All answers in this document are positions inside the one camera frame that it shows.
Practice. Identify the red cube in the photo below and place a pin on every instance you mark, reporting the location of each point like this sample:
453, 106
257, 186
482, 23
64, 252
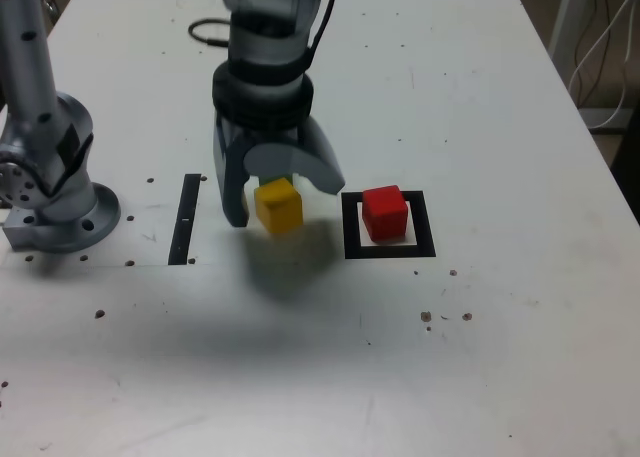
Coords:
384, 214

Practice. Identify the white furniture leg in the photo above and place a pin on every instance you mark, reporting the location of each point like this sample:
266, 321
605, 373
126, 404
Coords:
562, 12

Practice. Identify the chrome chair frame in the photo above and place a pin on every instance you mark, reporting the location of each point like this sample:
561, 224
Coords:
50, 2

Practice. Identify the black tape strip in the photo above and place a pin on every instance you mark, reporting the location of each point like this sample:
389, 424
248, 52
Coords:
184, 217

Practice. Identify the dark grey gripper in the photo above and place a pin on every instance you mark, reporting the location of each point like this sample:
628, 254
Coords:
270, 136

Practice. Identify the black tape square outline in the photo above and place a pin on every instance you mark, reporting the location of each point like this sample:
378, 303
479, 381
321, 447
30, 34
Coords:
425, 237

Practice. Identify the yellow cube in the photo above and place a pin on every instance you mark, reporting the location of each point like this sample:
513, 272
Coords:
278, 207

